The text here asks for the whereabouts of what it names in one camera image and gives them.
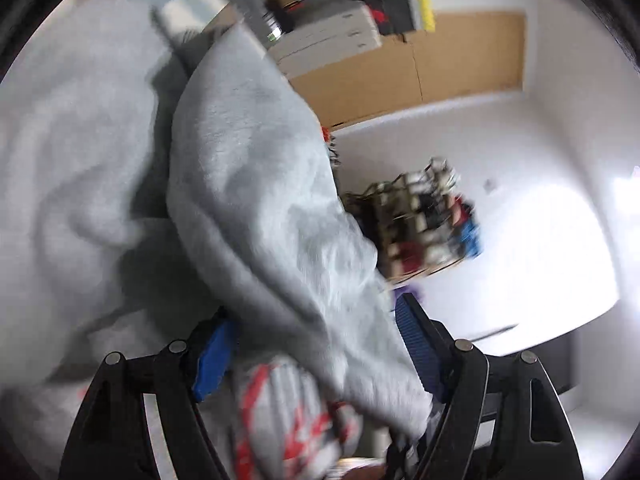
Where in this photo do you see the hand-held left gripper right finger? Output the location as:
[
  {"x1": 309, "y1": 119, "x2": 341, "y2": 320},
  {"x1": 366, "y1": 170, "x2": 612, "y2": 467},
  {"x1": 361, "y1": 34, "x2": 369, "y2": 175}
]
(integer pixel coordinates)
[{"x1": 394, "y1": 292, "x2": 586, "y2": 480}]

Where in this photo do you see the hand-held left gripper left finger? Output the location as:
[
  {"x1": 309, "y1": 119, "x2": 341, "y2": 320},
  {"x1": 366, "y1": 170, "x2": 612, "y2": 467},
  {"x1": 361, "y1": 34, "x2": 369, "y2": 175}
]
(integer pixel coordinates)
[{"x1": 59, "y1": 305, "x2": 240, "y2": 480}]

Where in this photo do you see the grey hoodie with red print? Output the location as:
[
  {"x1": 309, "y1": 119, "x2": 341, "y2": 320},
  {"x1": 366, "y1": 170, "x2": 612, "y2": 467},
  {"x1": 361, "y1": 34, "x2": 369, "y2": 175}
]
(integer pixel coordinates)
[{"x1": 0, "y1": 7, "x2": 436, "y2": 480}]

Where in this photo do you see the bamboo shoe rack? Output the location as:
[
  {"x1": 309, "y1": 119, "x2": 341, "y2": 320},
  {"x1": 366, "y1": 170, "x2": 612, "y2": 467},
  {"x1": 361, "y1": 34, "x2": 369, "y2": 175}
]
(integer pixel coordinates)
[{"x1": 342, "y1": 157, "x2": 483, "y2": 282}]

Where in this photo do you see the light wooden door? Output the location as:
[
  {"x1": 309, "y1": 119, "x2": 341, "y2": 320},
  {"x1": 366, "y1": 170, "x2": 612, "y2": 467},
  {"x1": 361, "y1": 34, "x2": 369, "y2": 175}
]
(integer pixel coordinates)
[{"x1": 287, "y1": 9, "x2": 528, "y2": 131}]

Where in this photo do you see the white upright suitcase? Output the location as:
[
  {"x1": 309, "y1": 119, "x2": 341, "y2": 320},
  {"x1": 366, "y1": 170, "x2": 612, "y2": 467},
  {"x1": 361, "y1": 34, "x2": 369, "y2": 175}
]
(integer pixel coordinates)
[{"x1": 269, "y1": 0, "x2": 383, "y2": 78}]

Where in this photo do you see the black red shoe box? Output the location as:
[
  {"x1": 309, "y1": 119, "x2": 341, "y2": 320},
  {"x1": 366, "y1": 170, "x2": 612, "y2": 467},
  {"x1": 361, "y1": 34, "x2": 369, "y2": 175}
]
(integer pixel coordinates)
[{"x1": 357, "y1": 0, "x2": 396, "y2": 36}]

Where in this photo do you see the silver suitcase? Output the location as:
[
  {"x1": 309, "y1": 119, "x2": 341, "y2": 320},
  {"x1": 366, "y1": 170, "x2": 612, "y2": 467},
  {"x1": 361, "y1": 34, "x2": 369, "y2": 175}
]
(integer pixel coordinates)
[{"x1": 207, "y1": 0, "x2": 311, "y2": 43}]

